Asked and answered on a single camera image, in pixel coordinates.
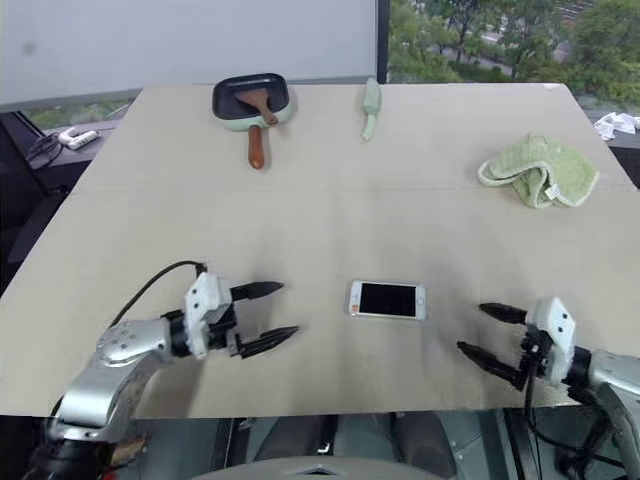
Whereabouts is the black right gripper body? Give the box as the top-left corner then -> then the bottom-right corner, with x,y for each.
517,323 -> 551,380

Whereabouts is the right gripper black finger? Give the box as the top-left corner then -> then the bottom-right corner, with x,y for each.
478,302 -> 529,325
456,340 -> 526,392

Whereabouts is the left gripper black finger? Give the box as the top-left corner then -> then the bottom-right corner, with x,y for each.
234,325 -> 300,361
228,280 -> 285,304

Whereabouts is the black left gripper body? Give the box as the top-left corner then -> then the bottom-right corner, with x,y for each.
207,301 -> 245,358

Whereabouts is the white smartphone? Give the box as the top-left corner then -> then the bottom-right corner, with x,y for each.
344,279 -> 430,322

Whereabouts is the grey rounded shape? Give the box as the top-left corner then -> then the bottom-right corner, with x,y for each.
199,454 -> 451,480

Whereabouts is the green towel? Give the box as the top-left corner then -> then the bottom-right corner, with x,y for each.
477,132 -> 600,209

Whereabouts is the brown wooden spatula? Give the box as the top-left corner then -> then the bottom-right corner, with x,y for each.
234,89 -> 280,127

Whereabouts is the crumpled white wrapper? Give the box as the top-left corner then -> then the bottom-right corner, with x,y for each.
593,111 -> 639,141

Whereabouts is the pale green brush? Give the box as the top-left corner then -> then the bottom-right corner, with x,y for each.
360,76 -> 384,142

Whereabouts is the white power strip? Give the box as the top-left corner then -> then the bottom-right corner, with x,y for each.
57,127 -> 99,150

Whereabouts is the white window blind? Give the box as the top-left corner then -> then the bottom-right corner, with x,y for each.
0,0 -> 379,114

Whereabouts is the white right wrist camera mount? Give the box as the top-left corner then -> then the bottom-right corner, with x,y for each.
529,296 -> 577,389

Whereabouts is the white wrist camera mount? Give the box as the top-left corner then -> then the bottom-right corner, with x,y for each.
183,272 -> 234,357
529,296 -> 577,389

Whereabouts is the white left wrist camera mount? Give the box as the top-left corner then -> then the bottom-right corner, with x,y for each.
183,272 -> 234,357

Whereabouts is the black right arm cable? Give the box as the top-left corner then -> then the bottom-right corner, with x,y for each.
522,369 -> 626,471

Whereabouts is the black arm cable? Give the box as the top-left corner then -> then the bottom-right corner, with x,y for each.
107,259 -> 209,331
522,369 -> 626,471

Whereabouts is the dark table frame bar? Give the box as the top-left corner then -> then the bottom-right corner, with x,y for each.
502,407 -> 541,480
212,417 -> 256,480

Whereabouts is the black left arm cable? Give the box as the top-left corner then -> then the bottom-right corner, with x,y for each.
107,259 -> 209,331

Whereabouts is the green pan with wooden handle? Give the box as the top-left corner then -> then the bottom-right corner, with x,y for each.
212,72 -> 297,170

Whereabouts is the black cable bundle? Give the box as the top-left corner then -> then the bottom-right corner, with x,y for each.
24,133 -> 64,169

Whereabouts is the black window frame post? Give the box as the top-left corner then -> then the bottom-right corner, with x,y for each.
374,0 -> 392,85

